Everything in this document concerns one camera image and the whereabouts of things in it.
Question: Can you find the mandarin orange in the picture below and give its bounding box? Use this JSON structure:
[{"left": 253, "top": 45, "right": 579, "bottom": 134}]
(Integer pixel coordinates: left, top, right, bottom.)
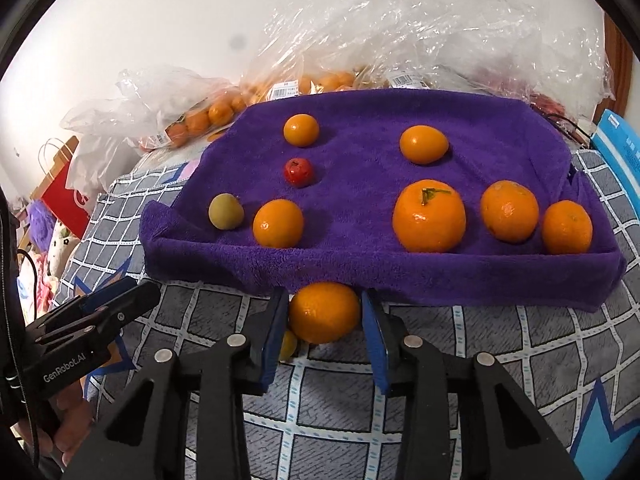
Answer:
[
  {"left": 480, "top": 180, "right": 539, "bottom": 244},
  {"left": 541, "top": 200, "right": 593, "bottom": 255}
]

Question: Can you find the red paper shopping bag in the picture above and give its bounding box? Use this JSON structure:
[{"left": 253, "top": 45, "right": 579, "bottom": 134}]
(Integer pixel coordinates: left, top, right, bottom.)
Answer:
[{"left": 29, "top": 136, "right": 90, "bottom": 238}]

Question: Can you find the large stemmed orange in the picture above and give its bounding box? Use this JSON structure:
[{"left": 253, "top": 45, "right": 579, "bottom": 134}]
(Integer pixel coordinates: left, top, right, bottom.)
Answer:
[{"left": 392, "top": 179, "right": 466, "bottom": 252}]

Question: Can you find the white plastic bag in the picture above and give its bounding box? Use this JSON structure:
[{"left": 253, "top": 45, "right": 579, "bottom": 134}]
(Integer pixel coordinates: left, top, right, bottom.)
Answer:
[{"left": 65, "top": 134, "right": 141, "bottom": 210}]

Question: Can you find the purple towel tray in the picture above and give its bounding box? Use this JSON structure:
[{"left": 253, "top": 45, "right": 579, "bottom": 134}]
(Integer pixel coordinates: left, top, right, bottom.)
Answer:
[{"left": 139, "top": 89, "right": 627, "bottom": 312}]

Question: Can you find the blue tissue pack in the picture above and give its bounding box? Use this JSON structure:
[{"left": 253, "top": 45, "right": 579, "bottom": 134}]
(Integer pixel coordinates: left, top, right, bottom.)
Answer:
[{"left": 592, "top": 110, "right": 640, "bottom": 214}]

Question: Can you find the person's left hand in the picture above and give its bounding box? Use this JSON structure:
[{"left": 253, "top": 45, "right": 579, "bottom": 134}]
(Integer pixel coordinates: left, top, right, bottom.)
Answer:
[{"left": 38, "top": 380, "right": 94, "bottom": 466}]

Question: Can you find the brown wooden door frame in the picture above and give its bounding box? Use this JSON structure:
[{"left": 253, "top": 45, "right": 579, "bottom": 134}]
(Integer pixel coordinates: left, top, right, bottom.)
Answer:
[{"left": 593, "top": 13, "right": 634, "bottom": 122}]

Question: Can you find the clear bag of red fruit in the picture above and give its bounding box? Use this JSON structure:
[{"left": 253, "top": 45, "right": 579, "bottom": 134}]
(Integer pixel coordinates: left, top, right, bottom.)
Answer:
[{"left": 393, "top": 0, "right": 614, "bottom": 130}]

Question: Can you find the oval orange kumquat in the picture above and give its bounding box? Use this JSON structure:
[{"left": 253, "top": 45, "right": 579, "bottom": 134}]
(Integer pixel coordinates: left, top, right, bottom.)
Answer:
[{"left": 399, "top": 125, "right": 449, "bottom": 165}]

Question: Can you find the red cherry tomato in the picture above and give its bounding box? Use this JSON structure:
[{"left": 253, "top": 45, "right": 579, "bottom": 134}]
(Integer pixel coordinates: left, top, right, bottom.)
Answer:
[{"left": 283, "top": 157, "right": 316, "bottom": 188}]

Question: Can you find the round orange kumquat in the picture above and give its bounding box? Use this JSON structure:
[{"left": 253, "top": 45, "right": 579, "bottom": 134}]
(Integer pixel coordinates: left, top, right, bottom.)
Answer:
[{"left": 288, "top": 282, "right": 361, "bottom": 344}]

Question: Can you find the green yellow tomato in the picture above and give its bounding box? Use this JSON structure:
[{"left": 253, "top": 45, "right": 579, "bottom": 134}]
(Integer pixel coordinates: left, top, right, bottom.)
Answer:
[
  {"left": 279, "top": 328, "right": 298, "bottom": 362},
  {"left": 208, "top": 193, "right": 244, "bottom": 231}
]

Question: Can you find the bag of small oranges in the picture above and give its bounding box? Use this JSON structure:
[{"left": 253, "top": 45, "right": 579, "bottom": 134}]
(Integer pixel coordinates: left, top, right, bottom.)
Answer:
[{"left": 61, "top": 66, "right": 246, "bottom": 151}]

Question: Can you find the small orange kumquat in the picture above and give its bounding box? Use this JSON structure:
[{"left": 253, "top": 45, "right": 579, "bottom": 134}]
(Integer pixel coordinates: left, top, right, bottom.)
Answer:
[{"left": 283, "top": 114, "right": 320, "bottom": 148}]

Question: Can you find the grey checked tablecloth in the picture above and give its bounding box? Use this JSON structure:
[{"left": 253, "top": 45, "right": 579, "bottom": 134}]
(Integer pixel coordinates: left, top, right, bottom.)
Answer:
[{"left": 58, "top": 151, "right": 639, "bottom": 479}]

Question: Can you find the black cable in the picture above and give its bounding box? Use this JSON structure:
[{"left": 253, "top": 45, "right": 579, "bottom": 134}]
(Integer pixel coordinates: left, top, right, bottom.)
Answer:
[{"left": 0, "top": 186, "right": 44, "bottom": 466}]

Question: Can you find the small orange tomato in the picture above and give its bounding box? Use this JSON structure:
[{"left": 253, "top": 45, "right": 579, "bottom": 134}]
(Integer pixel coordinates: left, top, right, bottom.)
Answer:
[{"left": 252, "top": 198, "right": 305, "bottom": 248}]

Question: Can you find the clear bag of kumquats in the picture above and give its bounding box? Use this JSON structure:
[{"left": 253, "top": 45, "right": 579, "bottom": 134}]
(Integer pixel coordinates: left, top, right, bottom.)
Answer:
[{"left": 241, "top": 0, "right": 430, "bottom": 104}]

